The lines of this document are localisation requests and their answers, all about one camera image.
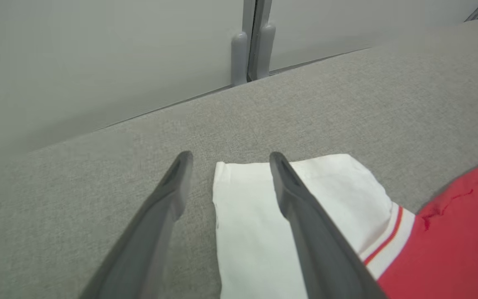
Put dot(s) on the red and white garment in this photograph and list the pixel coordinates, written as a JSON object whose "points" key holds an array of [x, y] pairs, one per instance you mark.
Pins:
{"points": [[247, 232]]}

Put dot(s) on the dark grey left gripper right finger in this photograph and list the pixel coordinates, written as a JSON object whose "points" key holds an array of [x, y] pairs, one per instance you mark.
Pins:
{"points": [[322, 249]]}

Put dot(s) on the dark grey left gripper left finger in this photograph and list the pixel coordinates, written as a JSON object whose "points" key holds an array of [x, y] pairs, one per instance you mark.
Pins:
{"points": [[143, 241]]}

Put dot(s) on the grey wall panel joint post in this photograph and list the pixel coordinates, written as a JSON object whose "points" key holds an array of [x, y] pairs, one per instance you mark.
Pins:
{"points": [[239, 58]]}

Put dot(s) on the grey fabric sofa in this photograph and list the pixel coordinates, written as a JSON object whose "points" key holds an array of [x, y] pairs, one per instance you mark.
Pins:
{"points": [[98, 174]]}

